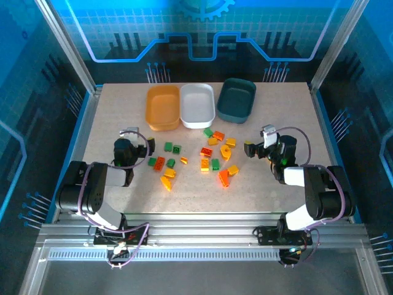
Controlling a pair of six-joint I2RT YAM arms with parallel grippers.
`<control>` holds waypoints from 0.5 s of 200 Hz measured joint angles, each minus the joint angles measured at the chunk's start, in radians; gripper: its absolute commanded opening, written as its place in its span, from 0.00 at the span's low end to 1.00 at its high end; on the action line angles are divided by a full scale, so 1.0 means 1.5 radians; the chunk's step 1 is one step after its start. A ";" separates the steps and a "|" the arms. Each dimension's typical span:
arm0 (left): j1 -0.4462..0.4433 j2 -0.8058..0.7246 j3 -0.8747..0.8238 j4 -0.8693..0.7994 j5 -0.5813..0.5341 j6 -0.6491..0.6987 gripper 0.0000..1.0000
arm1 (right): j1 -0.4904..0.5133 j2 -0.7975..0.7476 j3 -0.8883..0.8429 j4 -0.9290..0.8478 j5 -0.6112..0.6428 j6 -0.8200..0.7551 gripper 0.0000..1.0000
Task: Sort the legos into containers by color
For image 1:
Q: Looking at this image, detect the aluminium table side rail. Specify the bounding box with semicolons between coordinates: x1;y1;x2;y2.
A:
308;82;360;224
50;85;104;224

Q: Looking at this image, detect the aluminium mounting rail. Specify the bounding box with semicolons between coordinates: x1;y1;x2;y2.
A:
35;211;369;250

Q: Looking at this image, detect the orange plastic container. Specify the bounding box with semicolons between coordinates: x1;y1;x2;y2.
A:
145;85;182;132

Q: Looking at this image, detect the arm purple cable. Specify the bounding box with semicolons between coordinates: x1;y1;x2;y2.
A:
76;130;150;269
276;126;345;267

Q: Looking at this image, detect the yellow rounded lego piece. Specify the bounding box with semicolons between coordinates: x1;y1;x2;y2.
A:
220;144;233;162

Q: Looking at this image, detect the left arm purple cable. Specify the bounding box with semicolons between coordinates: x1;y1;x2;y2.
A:
76;130;150;269

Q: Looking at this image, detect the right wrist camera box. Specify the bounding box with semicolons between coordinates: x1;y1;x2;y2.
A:
259;124;278;149

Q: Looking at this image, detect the white plastic container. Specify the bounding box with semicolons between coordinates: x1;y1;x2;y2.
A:
179;83;216;130

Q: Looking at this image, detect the slotted grey cable duct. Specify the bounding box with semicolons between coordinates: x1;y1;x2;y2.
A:
47;249;282;262

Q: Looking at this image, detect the dark teal plastic container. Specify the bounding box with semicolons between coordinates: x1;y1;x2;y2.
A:
216;77;257;124

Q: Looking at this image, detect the long orange sloped lego brick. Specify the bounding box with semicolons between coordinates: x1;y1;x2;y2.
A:
218;170;232;189

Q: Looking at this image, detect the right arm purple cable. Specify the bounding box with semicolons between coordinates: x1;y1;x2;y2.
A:
276;126;345;267

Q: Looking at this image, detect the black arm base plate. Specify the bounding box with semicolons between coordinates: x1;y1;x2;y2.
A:
91;226;150;246
256;226;314;246

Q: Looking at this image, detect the wire connector bundle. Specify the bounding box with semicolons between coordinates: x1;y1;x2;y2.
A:
111;241;130;256
279;245;308;267

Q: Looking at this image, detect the aluminium frame post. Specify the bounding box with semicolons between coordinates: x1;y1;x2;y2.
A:
33;0;104;95
308;0;372;92

